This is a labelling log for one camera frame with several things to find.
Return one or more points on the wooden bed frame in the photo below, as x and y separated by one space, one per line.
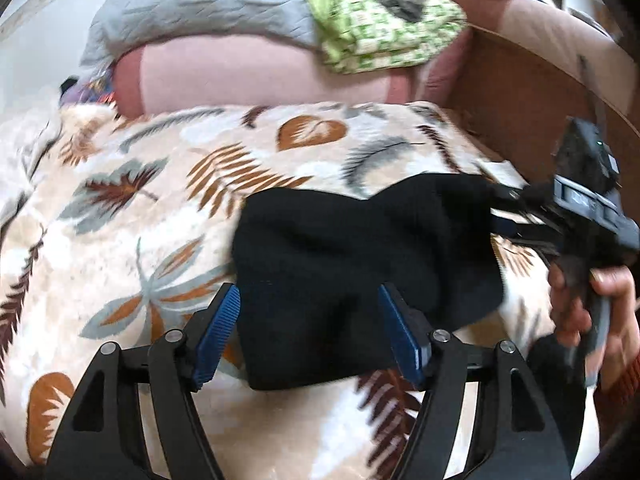
516 102

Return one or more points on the person's right hand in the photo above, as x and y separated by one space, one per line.
572 320

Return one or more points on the black pants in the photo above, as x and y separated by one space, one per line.
309 264

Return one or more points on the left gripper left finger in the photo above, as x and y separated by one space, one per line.
101 433

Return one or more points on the green patterned folded blanket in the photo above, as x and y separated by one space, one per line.
360 36

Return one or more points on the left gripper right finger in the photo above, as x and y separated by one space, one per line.
513 434

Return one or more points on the grey quilted blanket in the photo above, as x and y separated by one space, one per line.
123 25

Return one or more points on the pink quilted mattress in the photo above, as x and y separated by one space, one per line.
255 70

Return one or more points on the leaf pattern beige blanket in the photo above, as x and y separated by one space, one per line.
129 232

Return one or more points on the colourful small items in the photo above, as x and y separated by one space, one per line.
95 88

